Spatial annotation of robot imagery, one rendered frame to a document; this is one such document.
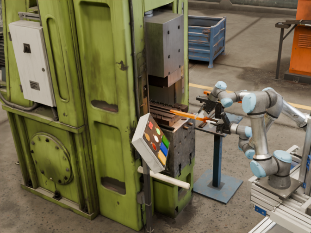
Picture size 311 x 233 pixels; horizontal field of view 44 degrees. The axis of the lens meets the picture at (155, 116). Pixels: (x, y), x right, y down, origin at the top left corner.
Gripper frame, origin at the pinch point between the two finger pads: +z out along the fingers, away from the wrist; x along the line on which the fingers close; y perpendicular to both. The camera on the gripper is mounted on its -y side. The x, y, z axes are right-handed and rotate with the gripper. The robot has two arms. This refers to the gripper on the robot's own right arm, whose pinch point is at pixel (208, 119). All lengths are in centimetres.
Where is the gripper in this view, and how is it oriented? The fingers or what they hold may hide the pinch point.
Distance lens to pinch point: 303.3
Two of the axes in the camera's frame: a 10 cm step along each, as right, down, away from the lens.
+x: 5.4, -4.2, 7.3
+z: -8.4, -2.1, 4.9
